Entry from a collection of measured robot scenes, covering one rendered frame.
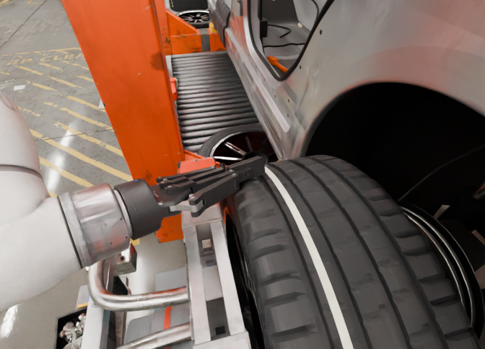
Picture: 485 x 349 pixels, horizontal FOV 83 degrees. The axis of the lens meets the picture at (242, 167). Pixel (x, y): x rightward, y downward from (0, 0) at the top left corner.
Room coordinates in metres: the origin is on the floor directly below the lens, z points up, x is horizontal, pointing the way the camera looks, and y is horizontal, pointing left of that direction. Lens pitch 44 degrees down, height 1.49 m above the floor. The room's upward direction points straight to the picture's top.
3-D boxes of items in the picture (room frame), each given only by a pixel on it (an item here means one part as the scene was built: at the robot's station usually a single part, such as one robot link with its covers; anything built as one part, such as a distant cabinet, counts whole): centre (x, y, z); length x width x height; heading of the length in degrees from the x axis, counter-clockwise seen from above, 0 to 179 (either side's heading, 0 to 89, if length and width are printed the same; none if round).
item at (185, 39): (2.62, 0.39, 0.69); 0.52 x 0.17 x 0.35; 103
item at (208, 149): (1.11, -0.07, 0.39); 0.66 x 0.66 x 0.24
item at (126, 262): (0.29, 0.28, 0.93); 0.09 x 0.05 x 0.05; 103
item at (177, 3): (5.19, 0.89, 0.39); 0.66 x 0.66 x 0.24
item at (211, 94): (1.99, 0.15, 0.14); 2.47 x 0.85 x 0.27; 13
